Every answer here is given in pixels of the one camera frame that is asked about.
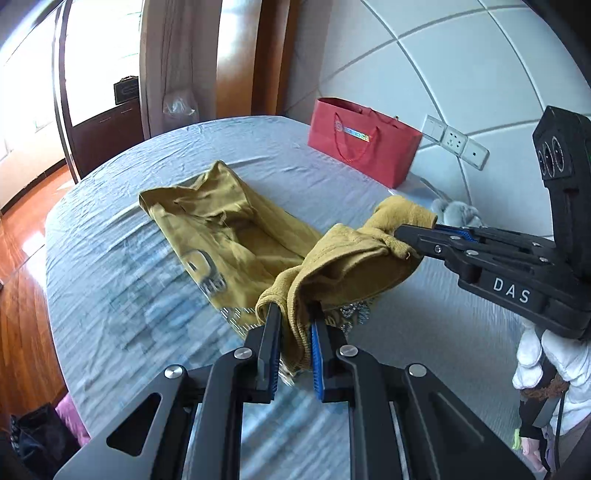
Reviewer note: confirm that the red paper gift bag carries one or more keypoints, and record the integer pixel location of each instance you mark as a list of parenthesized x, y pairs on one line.
[(377, 145)]

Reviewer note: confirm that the white wall socket panel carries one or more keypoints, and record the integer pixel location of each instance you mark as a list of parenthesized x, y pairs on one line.
[(456, 142)]

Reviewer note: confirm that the mustard yellow t-shirt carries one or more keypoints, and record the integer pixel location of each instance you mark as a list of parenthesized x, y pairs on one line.
[(245, 254)]

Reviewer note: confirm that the white gloved right hand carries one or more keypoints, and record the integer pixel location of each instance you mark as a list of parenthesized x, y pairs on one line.
[(571, 359)]

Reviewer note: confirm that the clear plastic bag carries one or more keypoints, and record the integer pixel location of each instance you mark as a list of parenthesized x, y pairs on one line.
[(180, 104)]

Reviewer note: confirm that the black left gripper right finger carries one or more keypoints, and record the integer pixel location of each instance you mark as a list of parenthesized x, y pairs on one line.
[(403, 422)]

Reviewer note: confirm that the beige curtain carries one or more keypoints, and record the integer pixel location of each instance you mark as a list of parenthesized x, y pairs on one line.
[(178, 50)]

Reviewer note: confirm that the blue striped bed sheet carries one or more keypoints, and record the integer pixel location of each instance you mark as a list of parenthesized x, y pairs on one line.
[(122, 307)]

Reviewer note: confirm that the grey plush toy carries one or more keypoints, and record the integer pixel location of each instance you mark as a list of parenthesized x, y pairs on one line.
[(456, 214)]

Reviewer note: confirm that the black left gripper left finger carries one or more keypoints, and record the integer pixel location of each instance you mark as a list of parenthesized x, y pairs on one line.
[(187, 423)]

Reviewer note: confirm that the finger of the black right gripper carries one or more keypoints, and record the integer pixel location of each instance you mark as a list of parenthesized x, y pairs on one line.
[(498, 238), (467, 259)]

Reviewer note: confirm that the dark wooden cabinet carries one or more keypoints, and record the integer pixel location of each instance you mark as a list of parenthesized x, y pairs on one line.
[(105, 135)]

